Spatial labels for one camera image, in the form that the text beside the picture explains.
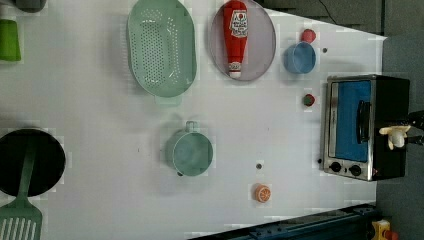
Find toy orange slice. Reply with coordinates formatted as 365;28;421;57
255;184;271;203

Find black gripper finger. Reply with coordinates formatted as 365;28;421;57
407;110;424;128
406;135;424;146

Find black frying pan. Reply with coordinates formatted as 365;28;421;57
0;129;66;197

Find peeled toy banana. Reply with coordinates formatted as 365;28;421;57
379;125;411;150

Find blue metal frame rail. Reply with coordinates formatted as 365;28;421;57
190;204;382;240

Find green slotted spatula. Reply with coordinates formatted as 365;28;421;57
0;137;42;240

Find dark grey bowl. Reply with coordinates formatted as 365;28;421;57
14;0;47;13

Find red toy ketchup bottle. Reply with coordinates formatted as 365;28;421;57
223;0;248;79

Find mint green colander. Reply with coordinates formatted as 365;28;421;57
127;0;197;106

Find teal mug with handle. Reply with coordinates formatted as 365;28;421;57
165;121;214;177

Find silver black toaster oven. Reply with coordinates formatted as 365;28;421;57
322;75;410;181

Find green cup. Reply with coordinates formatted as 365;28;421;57
0;19;21;62

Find grey round plate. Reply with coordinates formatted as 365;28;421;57
209;0;276;81

